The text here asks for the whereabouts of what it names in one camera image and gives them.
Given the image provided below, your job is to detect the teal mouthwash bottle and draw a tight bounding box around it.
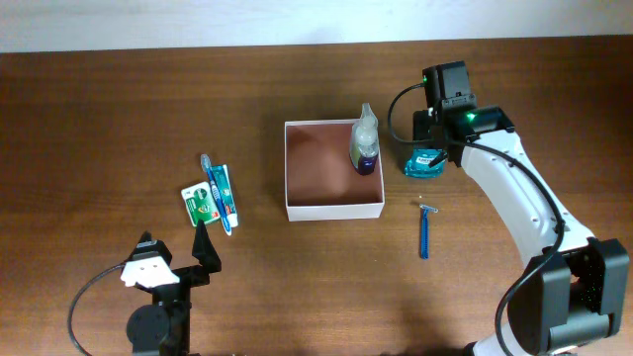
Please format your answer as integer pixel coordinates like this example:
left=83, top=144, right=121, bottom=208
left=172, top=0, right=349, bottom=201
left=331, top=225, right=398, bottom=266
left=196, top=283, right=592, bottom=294
left=404, top=148, right=445, bottom=179

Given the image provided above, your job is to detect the clear soap pump bottle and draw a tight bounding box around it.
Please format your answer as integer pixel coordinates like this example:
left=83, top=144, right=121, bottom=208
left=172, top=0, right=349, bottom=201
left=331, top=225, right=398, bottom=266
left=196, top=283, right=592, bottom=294
left=349, top=103, right=379, bottom=176

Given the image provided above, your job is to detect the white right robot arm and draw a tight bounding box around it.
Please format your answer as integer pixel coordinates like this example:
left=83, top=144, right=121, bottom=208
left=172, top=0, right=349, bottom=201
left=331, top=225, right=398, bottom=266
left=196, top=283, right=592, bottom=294
left=414, top=61, right=630, bottom=355

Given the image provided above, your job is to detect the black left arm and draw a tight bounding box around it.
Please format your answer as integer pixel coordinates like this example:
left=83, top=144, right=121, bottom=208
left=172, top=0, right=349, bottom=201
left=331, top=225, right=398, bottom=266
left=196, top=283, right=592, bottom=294
left=121, top=221, right=222, bottom=356

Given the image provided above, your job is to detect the green Dettol soap bar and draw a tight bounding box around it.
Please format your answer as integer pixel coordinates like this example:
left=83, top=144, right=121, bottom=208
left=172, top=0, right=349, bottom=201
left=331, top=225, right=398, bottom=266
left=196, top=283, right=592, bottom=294
left=181, top=182, right=221, bottom=227

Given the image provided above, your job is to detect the teal toothpaste tube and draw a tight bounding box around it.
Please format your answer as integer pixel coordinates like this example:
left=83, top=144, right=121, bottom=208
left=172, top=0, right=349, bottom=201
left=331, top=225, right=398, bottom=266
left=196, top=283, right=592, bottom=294
left=212, top=164, right=238, bottom=228

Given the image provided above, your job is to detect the blue toothbrush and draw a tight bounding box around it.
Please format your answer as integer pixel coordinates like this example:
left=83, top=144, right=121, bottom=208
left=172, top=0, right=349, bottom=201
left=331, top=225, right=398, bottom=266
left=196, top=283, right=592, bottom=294
left=200, top=153, right=232, bottom=236

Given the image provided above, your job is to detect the blue disposable razor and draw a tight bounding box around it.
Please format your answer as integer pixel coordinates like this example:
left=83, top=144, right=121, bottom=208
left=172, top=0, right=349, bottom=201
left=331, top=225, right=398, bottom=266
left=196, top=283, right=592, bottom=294
left=419, top=204, right=438, bottom=260

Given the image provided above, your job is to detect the white square cardboard box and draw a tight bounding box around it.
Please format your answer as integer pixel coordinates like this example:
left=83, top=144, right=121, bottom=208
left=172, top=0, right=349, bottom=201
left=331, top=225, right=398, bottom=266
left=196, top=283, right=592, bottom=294
left=284, top=119, right=386, bottom=222

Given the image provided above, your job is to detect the black left camera cable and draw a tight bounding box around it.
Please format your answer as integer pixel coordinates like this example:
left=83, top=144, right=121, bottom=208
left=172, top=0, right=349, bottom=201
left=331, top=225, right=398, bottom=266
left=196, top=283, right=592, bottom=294
left=67, top=262, right=127, bottom=356

